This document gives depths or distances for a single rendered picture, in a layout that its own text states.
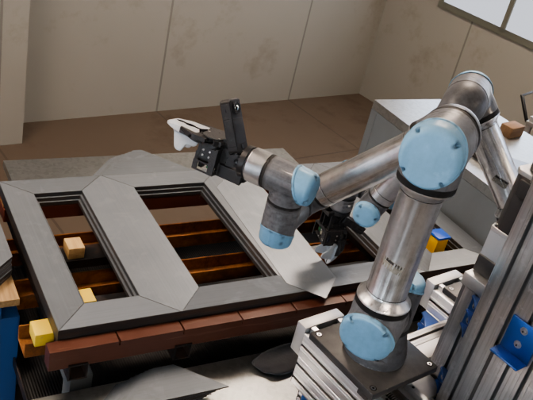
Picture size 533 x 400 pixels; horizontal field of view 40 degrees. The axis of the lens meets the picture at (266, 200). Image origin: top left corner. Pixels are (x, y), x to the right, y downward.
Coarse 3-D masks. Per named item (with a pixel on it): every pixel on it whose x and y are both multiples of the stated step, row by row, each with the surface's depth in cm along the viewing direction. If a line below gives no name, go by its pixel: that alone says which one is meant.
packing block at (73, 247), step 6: (66, 240) 224; (72, 240) 225; (78, 240) 225; (66, 246) 223; (72, 246) 222; (78, 246) 223; (84, 246) 224; (66, 252) 224; (72, 252) 222; (78, 252) 223; (84, 252) 224; (72, 258) 223; (78, 258) 224
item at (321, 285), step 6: (294, 282) 224; (300, 282) 224; (306, 282) 225; (312, 282) 226; (318, 282) 226; (324, 282) 227; (330, 282) 228; (300, 288) 221; (306, 288) 222; (312, 288) 223; (318, 288) 223; (324, 288) 224; (330, 288) 225
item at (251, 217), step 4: (236, 212) 252; (240, 212) 253; (244, 212) 253; (248, 212) 254; (252, 212) 254; (256, 212) 255; (260, 212) 255; (240, 216) 250; (244, 216) 251; (248, 216) 251; (252, 216) 252; (256, 216) 253; (260, 216) 253; (240, 220) 248; (244, 220) 249; (248, 220) 249; (252, 220) 250; (256, 220) 250; (260, 220) 251; (244, 224) 246
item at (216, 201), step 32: (0, 192) 236; (64, 192) 240; (160, 192) 258; (192, 192) 263; (96, 224) 230; (224, 224) 250; (256, 256) 234; (128, 288) 208; (352, 288) 231; (128, 320) 193; (160, 320) 199
